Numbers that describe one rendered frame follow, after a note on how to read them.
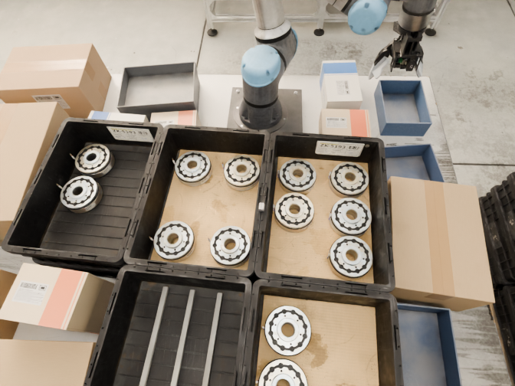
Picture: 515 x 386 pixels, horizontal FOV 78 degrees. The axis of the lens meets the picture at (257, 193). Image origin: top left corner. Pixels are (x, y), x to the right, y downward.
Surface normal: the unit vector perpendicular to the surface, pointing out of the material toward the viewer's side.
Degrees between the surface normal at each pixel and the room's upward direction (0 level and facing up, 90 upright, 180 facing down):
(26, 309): 0
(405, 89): 90
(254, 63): 4
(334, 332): 0
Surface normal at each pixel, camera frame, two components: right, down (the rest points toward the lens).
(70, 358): -0.04, -0.45
